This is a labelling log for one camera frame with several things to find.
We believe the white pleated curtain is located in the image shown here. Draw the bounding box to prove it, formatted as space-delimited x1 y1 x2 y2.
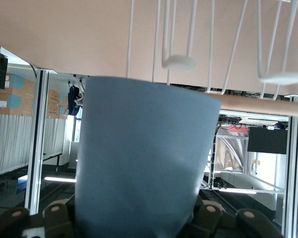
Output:
0 112 68 179

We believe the aluminium frame post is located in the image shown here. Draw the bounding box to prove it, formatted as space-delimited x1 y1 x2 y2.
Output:
24 69 58 216
283 94 298 238

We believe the dark blue hanging jacket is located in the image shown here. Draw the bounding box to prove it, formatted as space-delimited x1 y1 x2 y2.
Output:
67 85 83 116

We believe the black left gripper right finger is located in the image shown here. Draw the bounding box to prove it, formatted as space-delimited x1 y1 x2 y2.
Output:
168 197 284 238

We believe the cardboard box with blue tape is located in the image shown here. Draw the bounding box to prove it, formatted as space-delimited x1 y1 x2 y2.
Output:
46 89 68 119
0 73 36 117

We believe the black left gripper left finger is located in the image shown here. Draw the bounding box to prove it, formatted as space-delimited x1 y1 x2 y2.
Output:
0 195 76 238

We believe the aluminium frame structure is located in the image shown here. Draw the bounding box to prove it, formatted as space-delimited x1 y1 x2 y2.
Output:
200 130 286 195

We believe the beige curtain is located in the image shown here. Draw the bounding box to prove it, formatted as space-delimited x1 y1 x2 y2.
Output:
214 136 257 175

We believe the blue plastic cup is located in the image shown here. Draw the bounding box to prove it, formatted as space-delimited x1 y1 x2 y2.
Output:
74 75 223 238

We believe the white wire cup holder rack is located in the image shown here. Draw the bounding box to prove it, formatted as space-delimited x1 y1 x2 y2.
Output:
125 0 298 117

